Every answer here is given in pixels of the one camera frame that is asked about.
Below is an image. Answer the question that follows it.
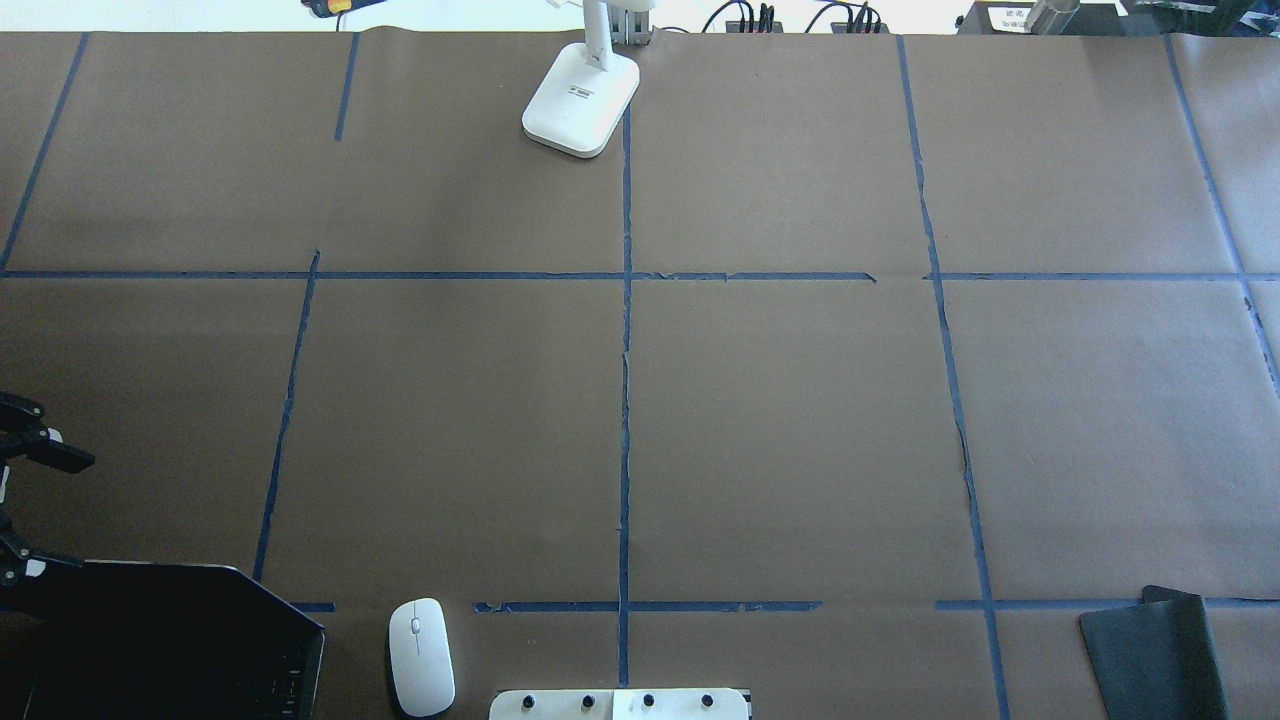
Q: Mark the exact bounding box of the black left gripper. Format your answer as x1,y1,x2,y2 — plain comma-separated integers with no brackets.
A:
1,393,96,611

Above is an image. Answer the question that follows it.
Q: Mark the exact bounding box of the grey laptop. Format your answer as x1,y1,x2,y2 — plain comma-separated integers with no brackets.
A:
15,560,325,719

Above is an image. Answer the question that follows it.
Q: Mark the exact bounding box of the white computer mouse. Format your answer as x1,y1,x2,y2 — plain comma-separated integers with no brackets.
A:
387,597,457,719

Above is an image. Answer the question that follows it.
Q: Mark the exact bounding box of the black mouse pad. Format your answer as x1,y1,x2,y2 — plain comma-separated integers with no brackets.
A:
1076,585,1231,719

